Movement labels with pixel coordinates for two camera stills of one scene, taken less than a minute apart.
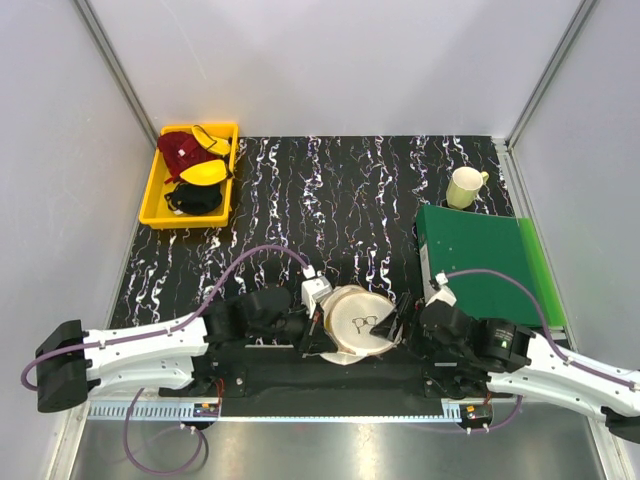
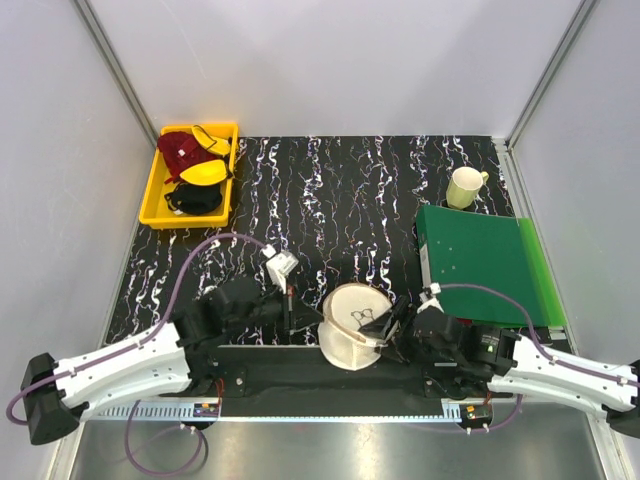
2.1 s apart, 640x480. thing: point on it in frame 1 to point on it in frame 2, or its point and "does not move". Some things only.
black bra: (191, 198) does not move
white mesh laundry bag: (350, 313) does not move
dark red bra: (180, 151) does not move
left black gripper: (319, 341) to (296, 314)
